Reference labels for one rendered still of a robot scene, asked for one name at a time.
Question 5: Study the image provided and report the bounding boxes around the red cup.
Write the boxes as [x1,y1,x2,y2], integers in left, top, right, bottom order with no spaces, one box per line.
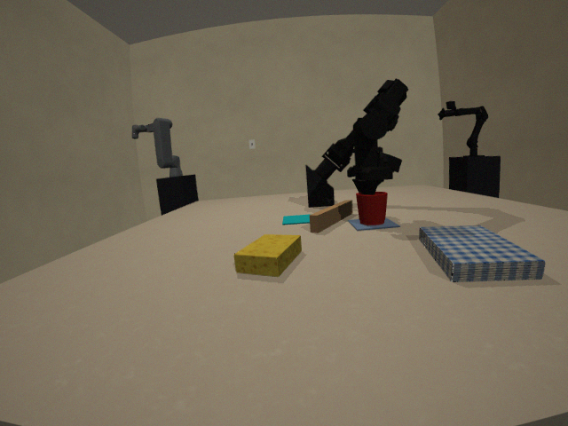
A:
[356,192,388,225]

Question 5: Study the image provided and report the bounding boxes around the blue checkered towel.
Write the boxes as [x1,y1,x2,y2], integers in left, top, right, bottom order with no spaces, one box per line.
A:
[419,225,546,282]

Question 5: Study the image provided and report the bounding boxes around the yellow sponge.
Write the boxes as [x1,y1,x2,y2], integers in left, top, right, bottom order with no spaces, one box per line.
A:
[234,234,302,277]

